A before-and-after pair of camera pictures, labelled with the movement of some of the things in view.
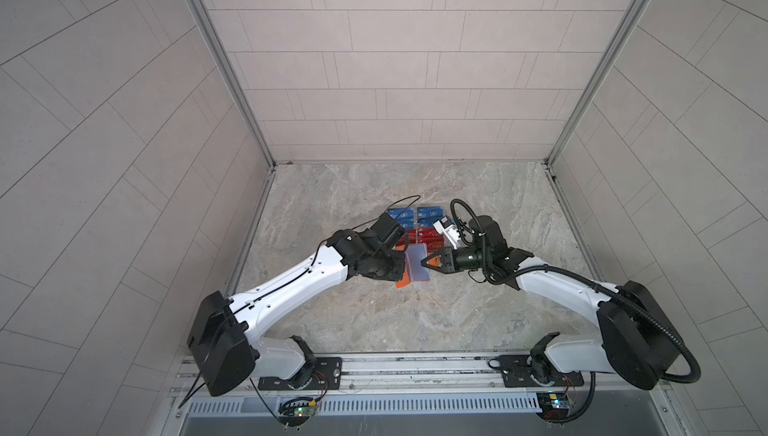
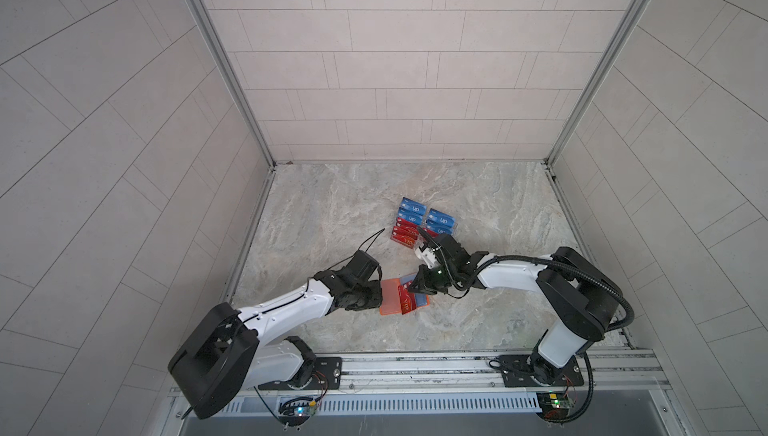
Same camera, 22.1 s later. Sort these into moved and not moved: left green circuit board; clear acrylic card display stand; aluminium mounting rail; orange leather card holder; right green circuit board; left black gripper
Moved: left black gripper; orange leather card holder
Not moved: clear acrylic card display stand; right green circuit board; aluminium mounting rail; left green circuit board
